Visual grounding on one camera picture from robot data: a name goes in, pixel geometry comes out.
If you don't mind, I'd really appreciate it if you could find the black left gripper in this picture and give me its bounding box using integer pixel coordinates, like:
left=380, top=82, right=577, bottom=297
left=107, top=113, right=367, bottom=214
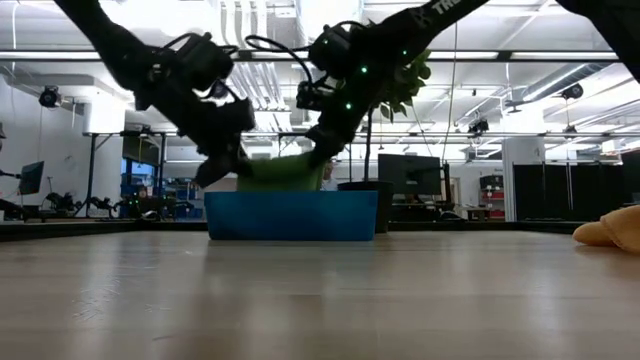
left=134, top=74, right=257, bottom=189

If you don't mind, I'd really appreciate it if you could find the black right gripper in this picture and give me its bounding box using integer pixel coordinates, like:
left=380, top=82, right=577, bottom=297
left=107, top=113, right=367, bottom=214
left=296, top=49, right=401, bottom=169

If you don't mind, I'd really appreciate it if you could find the green microfiber towel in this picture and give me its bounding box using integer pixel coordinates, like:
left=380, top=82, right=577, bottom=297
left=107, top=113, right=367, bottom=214
left=236, top=152, right=326, bottom=193

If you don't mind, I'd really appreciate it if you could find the orange microfiber towel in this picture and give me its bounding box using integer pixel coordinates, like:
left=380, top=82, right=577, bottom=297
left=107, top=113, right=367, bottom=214
left=572, top=204, right=640, bottom=254

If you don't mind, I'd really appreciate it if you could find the person seated behind bin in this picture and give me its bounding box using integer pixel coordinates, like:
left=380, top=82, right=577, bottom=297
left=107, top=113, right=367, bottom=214
left=322, top=159, right=340, bottom=192

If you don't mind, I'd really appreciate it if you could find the teal plastic bin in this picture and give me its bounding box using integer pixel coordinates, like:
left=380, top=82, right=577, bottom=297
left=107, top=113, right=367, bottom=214
left=203, top=189, right=380, bottom=242

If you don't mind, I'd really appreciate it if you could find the potted green leafy plant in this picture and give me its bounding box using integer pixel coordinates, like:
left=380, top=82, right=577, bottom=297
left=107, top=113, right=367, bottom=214
left=337, top=49, right=432, bottom=234

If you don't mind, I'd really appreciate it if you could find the black framed display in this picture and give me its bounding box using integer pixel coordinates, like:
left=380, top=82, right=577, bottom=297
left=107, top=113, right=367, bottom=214
left=119, top=130, right=166, bottom=191

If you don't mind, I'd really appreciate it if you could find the black computer monitor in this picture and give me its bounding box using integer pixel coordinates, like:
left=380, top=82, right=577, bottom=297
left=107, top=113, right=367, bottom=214
left=377, top=153, right=444, bottom=196

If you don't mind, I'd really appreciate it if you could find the red tool cabinet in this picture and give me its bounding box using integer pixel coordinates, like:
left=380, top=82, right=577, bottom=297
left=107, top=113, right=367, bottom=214
left=478, top=174, right=505, bottom=220

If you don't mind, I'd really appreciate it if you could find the dark angled monitor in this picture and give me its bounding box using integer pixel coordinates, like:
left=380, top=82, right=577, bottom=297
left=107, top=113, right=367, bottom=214
left=18, top=160, right=45, bottom=196

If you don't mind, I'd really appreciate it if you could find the black room partition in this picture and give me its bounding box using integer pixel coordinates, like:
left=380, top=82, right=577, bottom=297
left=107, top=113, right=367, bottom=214
left=513, top=162, right=624, bottom=222

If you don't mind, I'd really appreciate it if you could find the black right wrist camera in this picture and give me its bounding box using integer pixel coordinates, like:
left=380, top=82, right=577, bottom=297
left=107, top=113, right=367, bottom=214
left=308, top=23, right=354, bottom=79

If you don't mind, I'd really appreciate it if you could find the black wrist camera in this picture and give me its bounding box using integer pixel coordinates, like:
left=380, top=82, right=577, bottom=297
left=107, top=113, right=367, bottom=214
left=308, top=23, right=354, bottom=79
left=174, top=32, right=235, bottom=92

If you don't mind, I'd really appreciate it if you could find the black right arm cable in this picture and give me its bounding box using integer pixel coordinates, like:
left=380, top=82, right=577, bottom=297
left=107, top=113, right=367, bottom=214
left=244, top=34, right=315, bottom=86

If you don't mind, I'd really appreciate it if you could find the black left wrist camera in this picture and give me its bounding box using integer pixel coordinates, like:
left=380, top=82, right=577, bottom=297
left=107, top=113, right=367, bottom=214
left=174, top=32, right=235, bottom=92

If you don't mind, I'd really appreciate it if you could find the black aluminium table frame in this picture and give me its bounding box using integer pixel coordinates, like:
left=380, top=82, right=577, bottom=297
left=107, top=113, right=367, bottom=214
left=0, top=219, right=640, bottom=237

